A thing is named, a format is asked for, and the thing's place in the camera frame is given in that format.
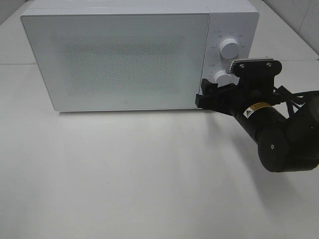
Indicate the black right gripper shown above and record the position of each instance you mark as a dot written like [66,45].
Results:
[250,95]

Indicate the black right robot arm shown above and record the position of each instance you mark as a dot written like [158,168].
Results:
[285,126]

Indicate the white timer knob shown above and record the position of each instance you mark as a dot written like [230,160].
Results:
[222,78]

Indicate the white microwave oven body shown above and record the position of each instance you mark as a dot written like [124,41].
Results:
[227,18]

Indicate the upper white power knob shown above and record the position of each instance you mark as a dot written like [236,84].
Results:
[229,48]

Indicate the white microwave door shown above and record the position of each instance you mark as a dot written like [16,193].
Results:
[119,62]

